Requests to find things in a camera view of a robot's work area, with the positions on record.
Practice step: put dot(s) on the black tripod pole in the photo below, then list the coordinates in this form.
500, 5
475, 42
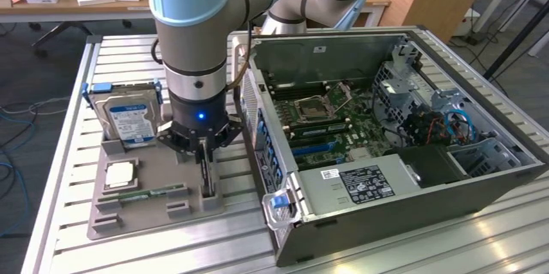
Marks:
515, 39

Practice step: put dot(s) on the grey parts rack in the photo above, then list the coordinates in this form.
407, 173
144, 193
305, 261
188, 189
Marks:
150, 209

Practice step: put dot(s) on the blue case latch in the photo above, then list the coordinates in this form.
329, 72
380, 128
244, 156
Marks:
280, 201

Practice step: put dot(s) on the hard disk in blue caddy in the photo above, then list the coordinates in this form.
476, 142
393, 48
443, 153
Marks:
127, 119

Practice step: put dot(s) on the blue expansion slot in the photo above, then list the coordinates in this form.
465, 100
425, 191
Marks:
315, 149

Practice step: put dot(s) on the white device with red dot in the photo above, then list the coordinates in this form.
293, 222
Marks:
468, 23

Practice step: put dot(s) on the green motherboard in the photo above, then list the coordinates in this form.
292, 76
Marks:
369, 139

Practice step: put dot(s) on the wooden desk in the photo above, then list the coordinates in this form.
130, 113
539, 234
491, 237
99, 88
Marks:
86, 8

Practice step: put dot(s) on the metal socket cover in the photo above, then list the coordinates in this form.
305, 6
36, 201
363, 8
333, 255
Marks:
343, 90

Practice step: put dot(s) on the dark grey open PC case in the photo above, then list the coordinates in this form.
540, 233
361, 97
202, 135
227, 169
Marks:
385, 229

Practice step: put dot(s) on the silver CPU chip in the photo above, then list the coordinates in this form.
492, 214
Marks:
119, 175

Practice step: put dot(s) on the green RAM stick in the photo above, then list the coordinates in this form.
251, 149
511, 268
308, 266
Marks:
148, 193

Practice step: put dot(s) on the silver disk bay cage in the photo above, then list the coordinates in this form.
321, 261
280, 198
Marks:
403, 94

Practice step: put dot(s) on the wooden cabinet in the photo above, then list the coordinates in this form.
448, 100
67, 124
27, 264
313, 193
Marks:
451, 4

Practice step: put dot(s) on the black graphics card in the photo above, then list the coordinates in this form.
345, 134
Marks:
207, 177

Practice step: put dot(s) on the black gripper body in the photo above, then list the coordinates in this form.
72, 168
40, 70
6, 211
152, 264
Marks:
198, 110

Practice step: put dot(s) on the grey power supply unit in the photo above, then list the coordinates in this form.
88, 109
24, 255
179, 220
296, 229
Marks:
325, 197

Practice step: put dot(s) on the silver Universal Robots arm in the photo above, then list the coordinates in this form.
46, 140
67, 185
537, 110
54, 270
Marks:
194, 29

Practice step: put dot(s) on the CPU socket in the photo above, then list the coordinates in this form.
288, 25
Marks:
311, 110

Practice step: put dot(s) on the white table frame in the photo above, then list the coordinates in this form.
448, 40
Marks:
497, 0

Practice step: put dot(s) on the black chair base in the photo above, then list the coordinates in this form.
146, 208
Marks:
60, 31

